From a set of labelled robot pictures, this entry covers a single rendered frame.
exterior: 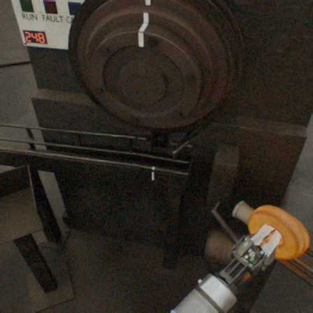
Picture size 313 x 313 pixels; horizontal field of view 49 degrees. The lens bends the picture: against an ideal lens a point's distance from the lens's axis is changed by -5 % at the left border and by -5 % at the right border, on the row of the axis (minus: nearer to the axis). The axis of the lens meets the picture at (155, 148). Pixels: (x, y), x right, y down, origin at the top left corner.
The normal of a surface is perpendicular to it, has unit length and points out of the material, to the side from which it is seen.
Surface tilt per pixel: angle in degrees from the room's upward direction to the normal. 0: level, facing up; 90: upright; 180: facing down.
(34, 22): 90
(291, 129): 0
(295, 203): 0
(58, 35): 90
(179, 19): 37
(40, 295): 0
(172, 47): 90
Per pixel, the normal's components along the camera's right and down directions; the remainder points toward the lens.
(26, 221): -0.09, -0.68
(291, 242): -0.72, 0.48
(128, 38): -0.23, 0.69
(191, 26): 0.43, -0.11
